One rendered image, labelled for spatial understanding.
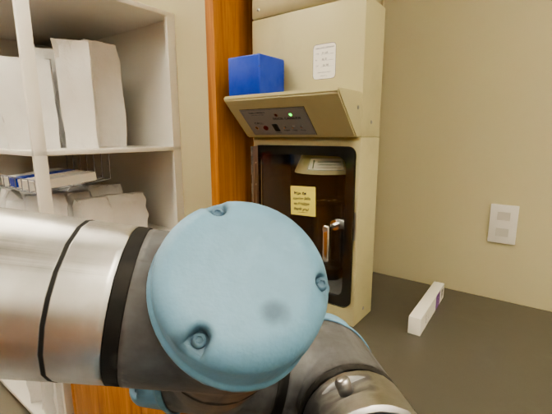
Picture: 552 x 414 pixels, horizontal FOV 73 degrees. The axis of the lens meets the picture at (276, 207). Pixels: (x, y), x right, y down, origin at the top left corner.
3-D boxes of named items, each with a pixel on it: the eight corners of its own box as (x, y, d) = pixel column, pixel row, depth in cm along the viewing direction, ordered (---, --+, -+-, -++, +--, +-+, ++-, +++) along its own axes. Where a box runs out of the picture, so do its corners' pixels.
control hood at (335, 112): (252, 137, 103) (252, 99, 101) (361, 137, 84) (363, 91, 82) (223, 137, 94) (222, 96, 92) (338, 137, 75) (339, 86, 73)
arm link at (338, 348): (264, 376, 36) (347, 387, 37) (277, 466, 25) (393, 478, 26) (280, 299, 35) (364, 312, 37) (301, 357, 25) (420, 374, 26)
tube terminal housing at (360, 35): (300, 271, 132) (302, 39, 117) (389, 293, 113) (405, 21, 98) (255, 295, 112) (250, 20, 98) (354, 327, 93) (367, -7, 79)
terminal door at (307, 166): (256, 280, 111) (255, 144, 103) (350, 308, 93) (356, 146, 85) (255, 281, 110) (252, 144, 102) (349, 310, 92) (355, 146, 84)
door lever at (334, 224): (338, 258, 91) (329, 255, 93) (340, 220, 90) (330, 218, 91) (328, 264, 87) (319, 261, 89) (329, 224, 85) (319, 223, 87)
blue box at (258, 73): (254, 98, 100) (254, 64, 98) (284, 97, 94) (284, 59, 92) (228, 96, 92) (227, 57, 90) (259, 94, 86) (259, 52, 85)
